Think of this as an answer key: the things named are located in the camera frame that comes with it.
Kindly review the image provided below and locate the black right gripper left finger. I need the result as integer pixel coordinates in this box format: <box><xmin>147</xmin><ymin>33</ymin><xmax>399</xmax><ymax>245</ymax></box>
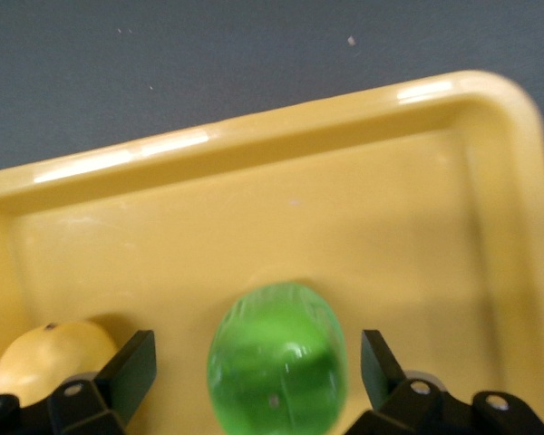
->
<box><xmin>0</xmin><ymin>329</ymin><xmax>158</xmax><ymax>435</ymax></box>

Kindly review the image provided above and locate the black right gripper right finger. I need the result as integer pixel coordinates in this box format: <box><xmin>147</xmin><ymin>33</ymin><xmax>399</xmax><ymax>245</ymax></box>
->
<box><xmin>360</xmin><ymin>329</ymin><xmax>544</xmax><ymax>435</ymax></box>

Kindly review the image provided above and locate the green plastic cabbage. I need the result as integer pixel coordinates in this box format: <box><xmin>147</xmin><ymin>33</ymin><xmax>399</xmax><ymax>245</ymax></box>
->
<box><xmin>207</xmin><ymin>280</ymin><xmax>349</xmax><ymax>434</ymax></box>

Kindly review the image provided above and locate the yellow plastic tray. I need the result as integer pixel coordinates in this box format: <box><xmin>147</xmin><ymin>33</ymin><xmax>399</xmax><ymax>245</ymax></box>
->
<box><xmin>0</xmin><ymin>68</ymin><xmax>544</xmax><ymax>435</ymax></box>

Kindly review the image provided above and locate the dark grey table mat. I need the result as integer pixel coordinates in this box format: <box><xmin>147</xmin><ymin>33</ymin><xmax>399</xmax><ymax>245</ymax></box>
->
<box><xmin>0</xmin><ymin>0</ymin><xmax>544</xmax><ymax>182</ymax></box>

